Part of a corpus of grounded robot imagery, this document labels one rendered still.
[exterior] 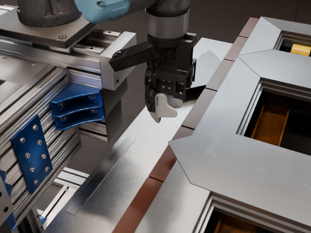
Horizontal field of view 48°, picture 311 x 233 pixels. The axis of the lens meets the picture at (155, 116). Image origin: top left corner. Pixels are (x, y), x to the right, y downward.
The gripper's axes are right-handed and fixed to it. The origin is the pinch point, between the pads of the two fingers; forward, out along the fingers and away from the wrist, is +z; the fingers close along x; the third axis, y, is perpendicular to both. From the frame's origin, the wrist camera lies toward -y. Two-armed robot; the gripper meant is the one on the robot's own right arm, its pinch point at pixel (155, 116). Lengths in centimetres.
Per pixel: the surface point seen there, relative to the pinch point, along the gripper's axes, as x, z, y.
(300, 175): -1.1, 5.5, 31.2
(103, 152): 64, 91, -55
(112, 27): 213, 91, -122
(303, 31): 68, 6, 29
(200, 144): 0.6, 5.4, 10.3
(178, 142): -0.3, 5.4, 5.6
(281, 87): 32.1, 6.8, 25.0
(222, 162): -3.2, 5.4, 16.0
